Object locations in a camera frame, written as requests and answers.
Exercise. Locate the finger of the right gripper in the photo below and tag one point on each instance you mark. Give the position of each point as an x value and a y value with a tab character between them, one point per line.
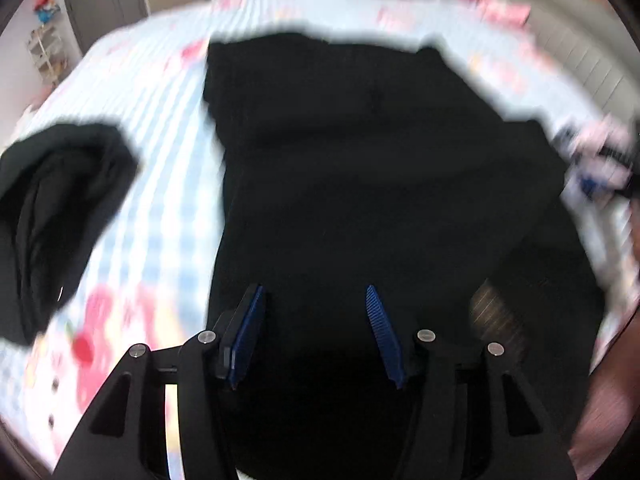
600	191
620	156

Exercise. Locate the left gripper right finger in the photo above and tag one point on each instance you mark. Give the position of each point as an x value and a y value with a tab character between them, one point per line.
467	412

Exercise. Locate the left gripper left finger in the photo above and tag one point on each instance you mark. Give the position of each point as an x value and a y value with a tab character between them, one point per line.
123	433

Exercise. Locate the black fleece jacket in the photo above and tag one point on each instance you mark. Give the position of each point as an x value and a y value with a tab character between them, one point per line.
351	166

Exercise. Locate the folded pink garment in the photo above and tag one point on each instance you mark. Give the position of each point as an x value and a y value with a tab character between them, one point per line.
587	142

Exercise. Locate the grey padded headboard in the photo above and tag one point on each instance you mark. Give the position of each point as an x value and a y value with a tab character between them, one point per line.
591	41

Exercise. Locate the blue checkered cartoon blanket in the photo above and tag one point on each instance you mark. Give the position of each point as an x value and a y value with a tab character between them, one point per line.
148	276

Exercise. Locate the pink plush toy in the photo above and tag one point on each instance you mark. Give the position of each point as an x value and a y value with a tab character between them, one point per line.
503	12

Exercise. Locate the white small shelf rack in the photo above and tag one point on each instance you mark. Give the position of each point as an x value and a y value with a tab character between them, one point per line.
49	55

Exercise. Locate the colourful toy on shelf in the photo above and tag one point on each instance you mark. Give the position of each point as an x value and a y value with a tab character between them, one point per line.
45	10

